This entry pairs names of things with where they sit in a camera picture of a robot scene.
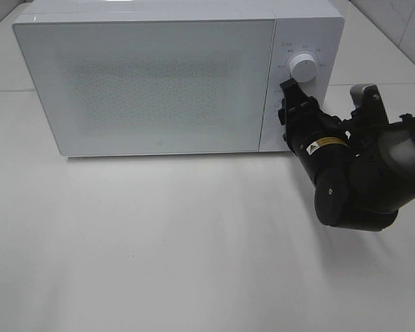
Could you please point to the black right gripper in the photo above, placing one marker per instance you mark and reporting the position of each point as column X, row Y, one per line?
column 336, row 152

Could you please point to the white microwave door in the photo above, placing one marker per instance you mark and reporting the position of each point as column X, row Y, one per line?
column 114, row 89

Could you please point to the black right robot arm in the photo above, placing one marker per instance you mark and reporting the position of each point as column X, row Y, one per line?
column 375, row 207

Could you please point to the upper white microwave knob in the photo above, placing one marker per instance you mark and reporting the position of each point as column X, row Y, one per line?
column 303, row 66

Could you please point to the white microwave oven body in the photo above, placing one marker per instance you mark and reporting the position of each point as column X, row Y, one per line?
column 313, row 26

